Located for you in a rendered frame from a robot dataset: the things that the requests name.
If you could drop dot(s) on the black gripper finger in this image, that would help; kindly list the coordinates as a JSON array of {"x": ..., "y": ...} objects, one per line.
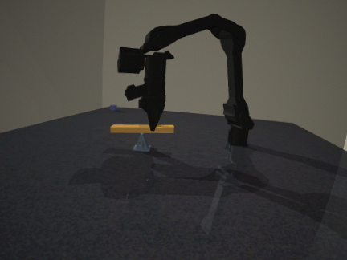
[{"x": 153, "y": 116}]

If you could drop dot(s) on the orange bar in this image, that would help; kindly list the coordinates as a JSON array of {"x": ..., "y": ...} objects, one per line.
[{"x": 135, "y": 128}]

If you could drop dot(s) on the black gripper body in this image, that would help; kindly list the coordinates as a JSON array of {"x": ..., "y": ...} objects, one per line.
[{"x": 156, "y": 92}]

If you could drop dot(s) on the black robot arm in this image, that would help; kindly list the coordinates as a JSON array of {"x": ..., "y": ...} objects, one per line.
[{"x": 232, "y": 37}]

